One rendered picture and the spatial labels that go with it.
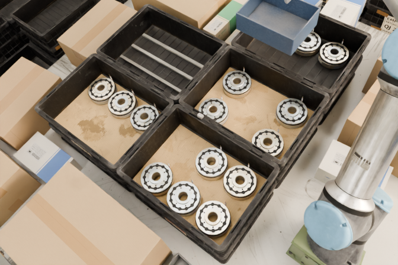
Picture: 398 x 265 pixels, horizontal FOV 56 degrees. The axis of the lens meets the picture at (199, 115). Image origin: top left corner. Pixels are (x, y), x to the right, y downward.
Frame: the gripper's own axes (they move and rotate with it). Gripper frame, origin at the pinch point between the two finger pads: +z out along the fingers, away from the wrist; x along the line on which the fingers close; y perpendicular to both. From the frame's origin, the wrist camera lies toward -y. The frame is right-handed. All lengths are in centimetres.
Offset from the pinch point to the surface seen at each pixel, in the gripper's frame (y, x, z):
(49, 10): 142, 16, 65
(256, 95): -1.8, 15.6, 30.8
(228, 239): -26, 64, 26
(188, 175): -2, 54, 35
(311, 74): -12.3, -3.5, 29.1
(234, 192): -18, 50, 31
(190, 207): -11, 62, 32
